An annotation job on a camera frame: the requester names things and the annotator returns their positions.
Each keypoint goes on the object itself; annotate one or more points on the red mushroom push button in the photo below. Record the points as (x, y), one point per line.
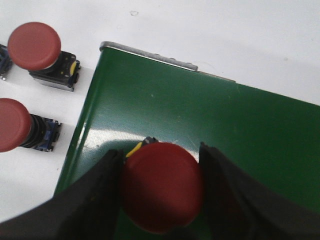
(19, 128)
(161, 186)
(36, 47)

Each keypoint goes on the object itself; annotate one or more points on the aluminium conveyor frame rail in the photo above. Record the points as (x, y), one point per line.
(156, 57)

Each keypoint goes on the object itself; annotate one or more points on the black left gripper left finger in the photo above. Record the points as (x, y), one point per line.
(86, 210)

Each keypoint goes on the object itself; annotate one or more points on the green conveyor belt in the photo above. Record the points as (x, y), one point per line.
(273, 138)

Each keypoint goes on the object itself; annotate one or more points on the yellow mushroom push button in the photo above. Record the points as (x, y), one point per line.
(5, 62)

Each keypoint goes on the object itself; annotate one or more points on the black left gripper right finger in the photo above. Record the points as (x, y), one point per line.
(238, 207)

